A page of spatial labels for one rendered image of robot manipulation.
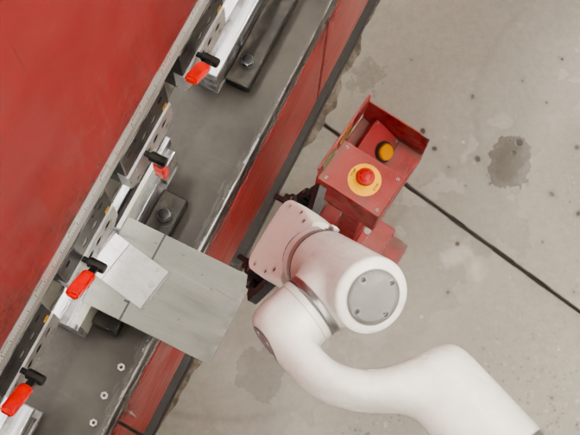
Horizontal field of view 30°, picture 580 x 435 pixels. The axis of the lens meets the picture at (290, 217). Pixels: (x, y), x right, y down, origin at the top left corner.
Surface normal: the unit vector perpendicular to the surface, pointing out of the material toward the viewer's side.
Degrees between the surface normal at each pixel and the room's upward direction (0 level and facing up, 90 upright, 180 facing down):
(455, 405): 23
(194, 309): 0
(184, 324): 0
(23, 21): 90
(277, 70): 0
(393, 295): 37
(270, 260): 60
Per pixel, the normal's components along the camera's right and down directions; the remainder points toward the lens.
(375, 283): 0.37, 0.18
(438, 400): -0.47, -0.01
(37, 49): 0.90, 0.43
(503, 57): 0.03, -0.25
